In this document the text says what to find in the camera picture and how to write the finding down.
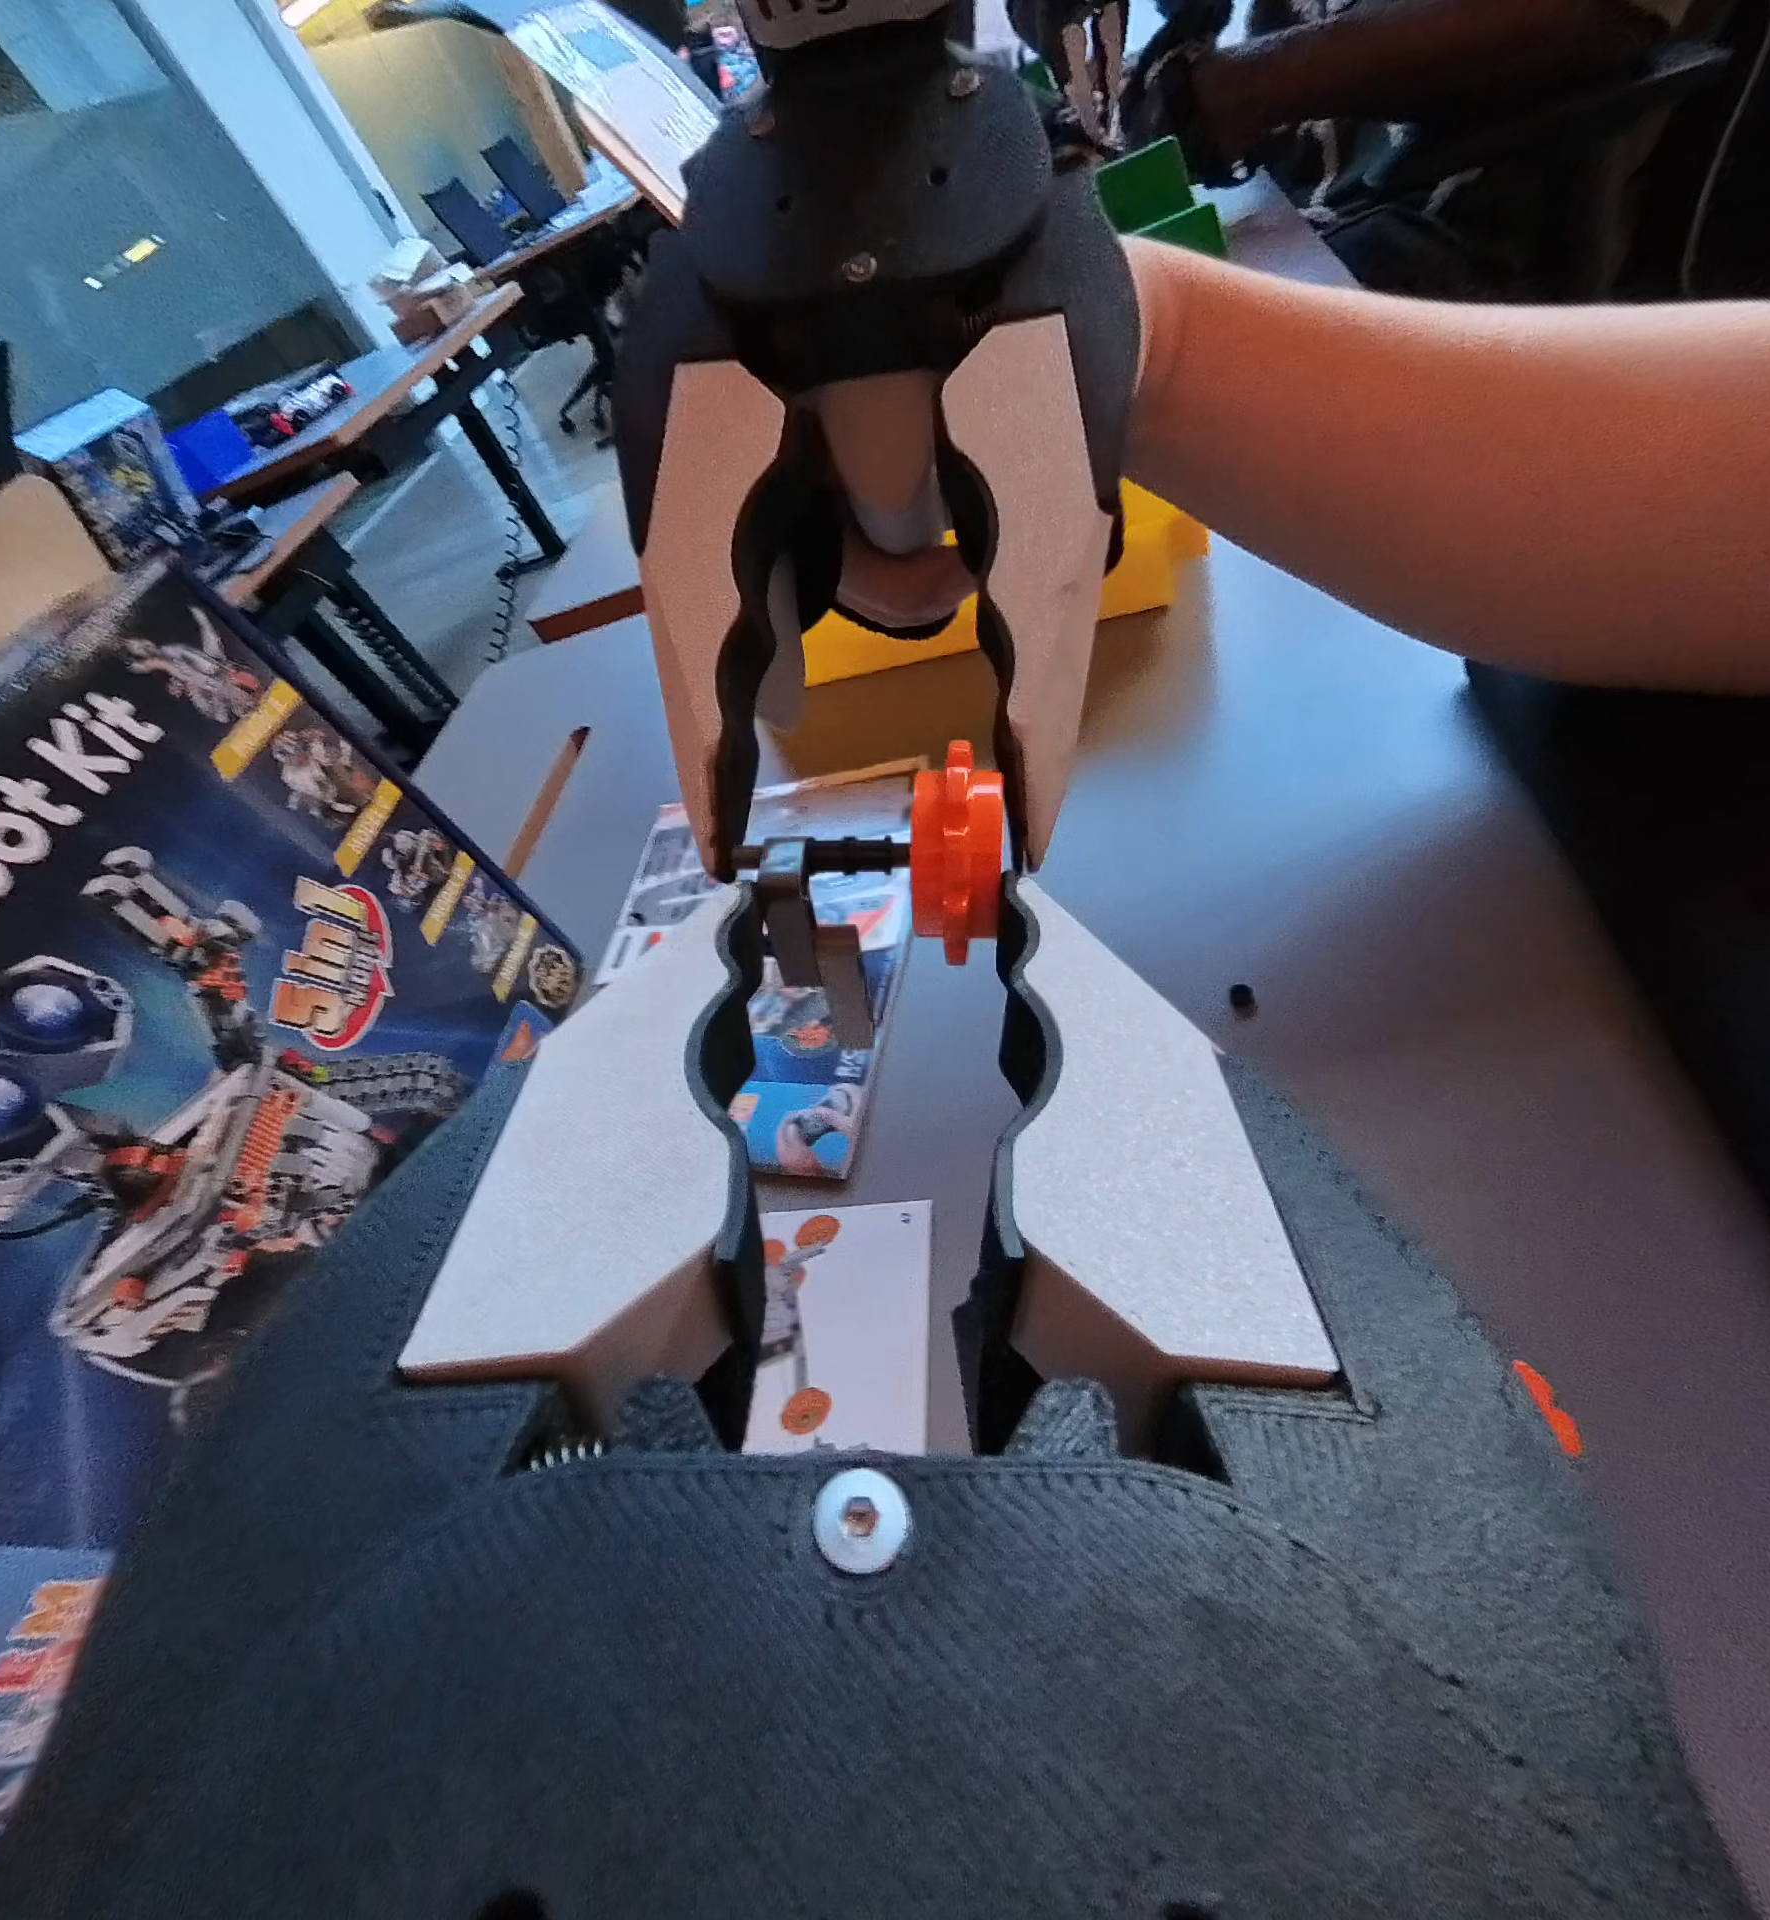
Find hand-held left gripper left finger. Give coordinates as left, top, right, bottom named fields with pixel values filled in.
left=397, top=882, right=765, bottom=1449

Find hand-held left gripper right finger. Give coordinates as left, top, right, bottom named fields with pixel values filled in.
left=974, top=877, right=1343, bottom=1449

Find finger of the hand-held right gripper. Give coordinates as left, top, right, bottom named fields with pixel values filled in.
left=934, top=308, right=1106, bottom=874
left=648, top=356, right=829, bottom=886

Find black perforated beam with axle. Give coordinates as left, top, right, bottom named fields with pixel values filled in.
left=731, top=832, right=917, bottom=1051

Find orange toy wheel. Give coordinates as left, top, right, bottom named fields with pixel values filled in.
left=1510, top=1357, right=1585, bottom=1459
left=908, top=737, right=1007, bottom=963

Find person's right forearm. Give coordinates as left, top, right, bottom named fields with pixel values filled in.
left=1122, top=232, right=1770, bottom=699

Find grey side desk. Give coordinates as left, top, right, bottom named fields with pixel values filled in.
left=524, top=487, right=650, bottom=646

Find wooden-top office desk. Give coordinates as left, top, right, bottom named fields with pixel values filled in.
left=202, top=277, right=526, bottom=503

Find person's right hand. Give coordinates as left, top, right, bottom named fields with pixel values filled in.
left=829, top=531, right=981, bottom=632

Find yellow plastic bin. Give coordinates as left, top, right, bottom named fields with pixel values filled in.
left=798, top=479, right=1208, bottom=692

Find blue manual booklet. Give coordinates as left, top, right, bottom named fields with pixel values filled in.
left=727, top=877, right=917, bottom=1185

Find leaning poster board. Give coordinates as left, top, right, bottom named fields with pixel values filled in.
left=502, top=0, right=725, bottom=225

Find green plastic bin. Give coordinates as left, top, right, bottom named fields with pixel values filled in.
left=1092, top=139, right=1229, bottom=260

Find white instruction booklet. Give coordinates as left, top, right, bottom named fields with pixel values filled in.
left=742, top=1201, right=935, bottom=1457

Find printed sticker sheet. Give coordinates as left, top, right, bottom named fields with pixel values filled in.
left=591, top=763, right=931, bottom=992

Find dark blue robot kit box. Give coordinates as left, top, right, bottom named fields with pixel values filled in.
left=0, top=559, right=587, bottom=1868

